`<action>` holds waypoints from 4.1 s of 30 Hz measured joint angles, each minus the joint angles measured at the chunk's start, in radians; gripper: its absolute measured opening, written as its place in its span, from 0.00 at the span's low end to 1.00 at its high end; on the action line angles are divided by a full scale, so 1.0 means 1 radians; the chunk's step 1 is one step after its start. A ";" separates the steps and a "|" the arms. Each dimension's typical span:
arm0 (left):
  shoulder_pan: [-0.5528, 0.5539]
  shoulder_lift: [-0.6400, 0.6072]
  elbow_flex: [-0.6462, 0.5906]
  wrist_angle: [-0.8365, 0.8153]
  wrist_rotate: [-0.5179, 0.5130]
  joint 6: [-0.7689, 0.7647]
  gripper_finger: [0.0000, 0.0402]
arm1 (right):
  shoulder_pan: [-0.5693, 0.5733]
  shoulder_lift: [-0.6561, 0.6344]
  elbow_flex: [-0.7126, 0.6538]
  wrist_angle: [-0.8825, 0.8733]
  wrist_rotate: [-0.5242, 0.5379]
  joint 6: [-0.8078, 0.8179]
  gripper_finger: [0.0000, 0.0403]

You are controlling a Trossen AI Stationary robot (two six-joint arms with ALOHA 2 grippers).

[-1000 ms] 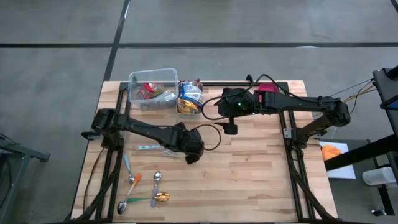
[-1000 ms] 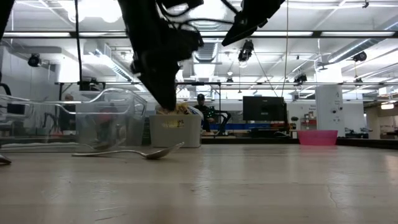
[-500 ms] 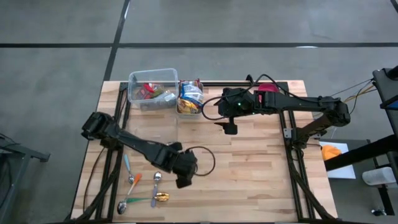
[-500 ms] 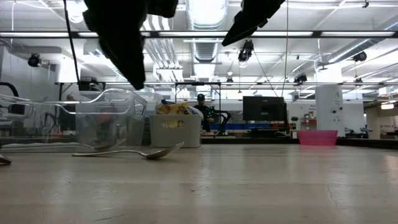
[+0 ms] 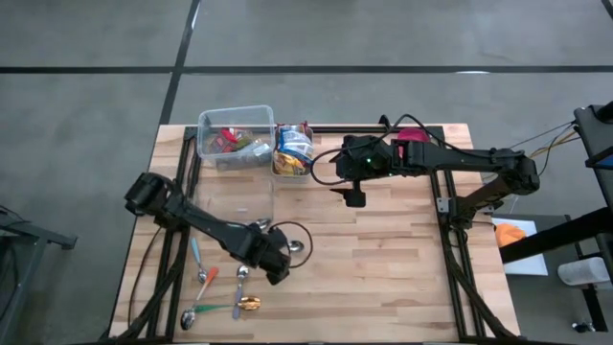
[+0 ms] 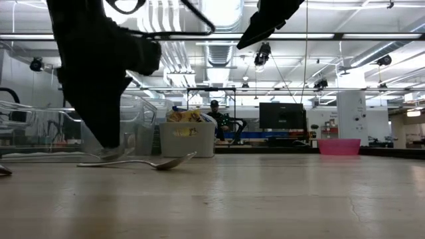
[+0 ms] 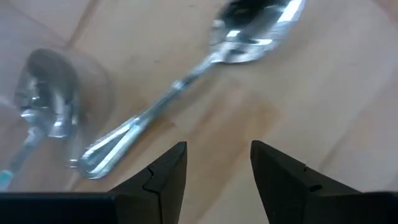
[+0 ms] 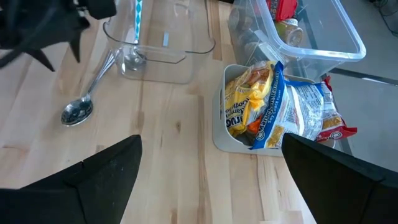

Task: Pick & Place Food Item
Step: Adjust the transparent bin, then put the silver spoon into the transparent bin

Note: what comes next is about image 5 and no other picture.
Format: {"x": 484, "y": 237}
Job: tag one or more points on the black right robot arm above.
{"x": 479, "y": 163}

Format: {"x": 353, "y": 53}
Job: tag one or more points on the blue ramen pack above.
{"x": 294, "y": 143}

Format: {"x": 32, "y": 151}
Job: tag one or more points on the tall clear plastic bin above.
{"x": 234, "y": 144}

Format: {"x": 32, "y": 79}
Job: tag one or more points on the gold spoon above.
{"x": 251, "y": 303}

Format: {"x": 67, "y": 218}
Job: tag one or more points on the dark green spice box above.
{"x": 261, "y": 148}

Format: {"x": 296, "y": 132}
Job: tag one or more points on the red patterned paprika tin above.
{"x": 228, "y": 139}

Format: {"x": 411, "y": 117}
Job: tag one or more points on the yellow ramen pack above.
{"x": 287, "y": 165}

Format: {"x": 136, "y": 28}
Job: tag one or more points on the white paper sheet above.
{"x": 527, "y": 263}

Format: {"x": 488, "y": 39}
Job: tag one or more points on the white roll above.
{"x": 582, "y": 272}

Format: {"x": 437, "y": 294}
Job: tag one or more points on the orange object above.
{"x": 508, "y": 235}

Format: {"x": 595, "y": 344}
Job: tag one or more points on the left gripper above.
{"x": 270, "y": 259}

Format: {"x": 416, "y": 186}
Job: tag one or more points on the small black floor item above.
{"x": 582, "y": 328}

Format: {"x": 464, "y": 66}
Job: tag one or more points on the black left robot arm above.
{"x": 191, "y": 215}

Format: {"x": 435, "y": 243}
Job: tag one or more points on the black equipment stand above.
{"x": 594, "y": 139}

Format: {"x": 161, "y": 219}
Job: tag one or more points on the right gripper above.
{"x": 364, "y": 160}

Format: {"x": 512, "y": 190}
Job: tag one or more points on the small grey plastic bin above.
{"x": 287, "y": 177}

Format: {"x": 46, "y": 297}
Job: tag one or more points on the pink plastic bowl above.
{"x": 413, "y": 134}

